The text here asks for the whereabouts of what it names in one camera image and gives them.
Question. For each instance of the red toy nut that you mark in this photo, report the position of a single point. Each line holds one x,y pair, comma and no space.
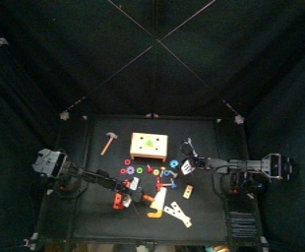
124,171
128,161

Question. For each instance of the blue toy gear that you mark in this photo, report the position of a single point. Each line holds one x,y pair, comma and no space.
175,163

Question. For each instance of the blue toy nut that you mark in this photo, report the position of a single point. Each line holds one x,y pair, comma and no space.
168,173

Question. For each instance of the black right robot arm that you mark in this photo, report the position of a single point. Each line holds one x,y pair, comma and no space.
252,165

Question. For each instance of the yellow toy nut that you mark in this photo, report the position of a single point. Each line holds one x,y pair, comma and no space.
156,172

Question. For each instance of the purple toy gear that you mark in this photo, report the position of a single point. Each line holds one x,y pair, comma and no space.
130,170

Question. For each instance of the red toy bolt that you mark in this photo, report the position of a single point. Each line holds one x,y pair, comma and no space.
161,185

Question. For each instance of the cream perforated wooden strip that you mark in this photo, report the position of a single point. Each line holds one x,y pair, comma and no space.
183,214
173,212

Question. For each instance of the grey frame clamp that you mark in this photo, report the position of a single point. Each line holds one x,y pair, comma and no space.
152,115

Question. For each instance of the grey table clamp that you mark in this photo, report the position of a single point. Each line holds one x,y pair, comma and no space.
30,243

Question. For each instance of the wooden toy workbench box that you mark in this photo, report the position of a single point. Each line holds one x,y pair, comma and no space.
149,147

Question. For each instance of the small yellow perforated plate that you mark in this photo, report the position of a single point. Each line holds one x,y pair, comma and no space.
188,192

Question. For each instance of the black orange toy screwdriver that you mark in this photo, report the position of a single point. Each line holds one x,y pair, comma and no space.
142,197

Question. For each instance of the green toy nut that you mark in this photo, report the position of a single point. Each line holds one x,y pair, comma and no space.
140,170
149,143

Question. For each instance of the blue toy bolt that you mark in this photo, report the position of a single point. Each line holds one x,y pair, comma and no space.
173,185

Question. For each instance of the grey toy wrench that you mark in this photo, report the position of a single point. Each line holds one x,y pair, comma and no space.
191,143

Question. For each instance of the grey toy screw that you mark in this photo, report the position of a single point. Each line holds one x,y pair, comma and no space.
173,173

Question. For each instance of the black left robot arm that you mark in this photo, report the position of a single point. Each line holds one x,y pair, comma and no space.
85,175

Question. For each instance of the red toy screw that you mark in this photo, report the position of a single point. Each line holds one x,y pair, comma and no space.
149,168

